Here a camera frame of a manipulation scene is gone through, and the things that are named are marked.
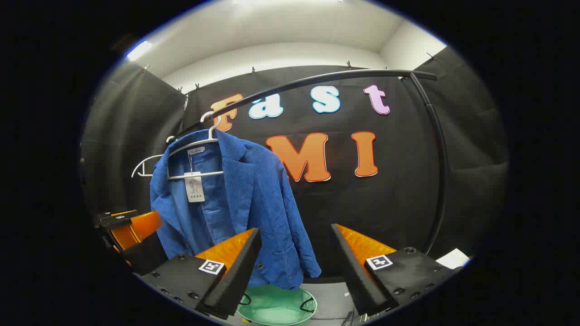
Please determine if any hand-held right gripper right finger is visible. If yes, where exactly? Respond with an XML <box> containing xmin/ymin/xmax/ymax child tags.
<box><xmin>331</xmin><ymin>223</ymin><xmax>463</xmax><ymax>317</ymax></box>

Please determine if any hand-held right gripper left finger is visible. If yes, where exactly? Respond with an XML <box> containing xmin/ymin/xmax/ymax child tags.
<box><xmin>138</xmin><ymin>227</ymin><xmax>262</xmax><ymax>320</ymax></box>

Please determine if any green laundry hamper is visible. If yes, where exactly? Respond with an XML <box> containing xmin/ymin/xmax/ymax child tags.
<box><xmin>236</xmin><ymin>283</ymin><xmax>318</xmax><ymax>326</ymax></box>

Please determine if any blue corduroy jacket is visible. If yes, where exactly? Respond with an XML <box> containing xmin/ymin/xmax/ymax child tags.
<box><xmin>150</xmin><ymin>129</ymin><xmax>322</xmax><ymax>290</ymax></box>

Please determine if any empty white hanger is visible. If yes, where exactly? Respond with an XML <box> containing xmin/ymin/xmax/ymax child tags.
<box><xmin>131</xmin><ymin>136</ymin><xmax>175</xmax><ymax>178</ymax></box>

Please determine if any white hanger with jacket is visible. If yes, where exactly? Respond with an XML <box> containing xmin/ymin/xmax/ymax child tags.
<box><xmin>165</xmin><ymin>111</ymin><xmax>225</xmax><ymax>181</ymax></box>

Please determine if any black metal clothes rack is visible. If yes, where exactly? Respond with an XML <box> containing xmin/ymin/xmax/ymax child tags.
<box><xmin>172</xmin><ymin>68</ymin><xmax>450</xmax><ymax>256</ymax></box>

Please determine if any white flat panel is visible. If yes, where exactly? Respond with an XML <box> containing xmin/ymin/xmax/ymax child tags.
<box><xmin>436</xmin><ymin>248</ymin><xmax>471</xmax><ymax>270</ymax></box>

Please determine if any black backdrop cloth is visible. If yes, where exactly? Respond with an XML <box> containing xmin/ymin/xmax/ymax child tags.
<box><xmin>81</xmin><ymin>45</ymin><xmax>509</xmax><ymax>281</ymax></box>

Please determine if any ceiling light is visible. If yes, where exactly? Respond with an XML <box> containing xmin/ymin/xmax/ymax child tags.
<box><xmin>127</xmin><ymin>41</ymin><xmax>152</xmax><ymax>62</ymax></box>

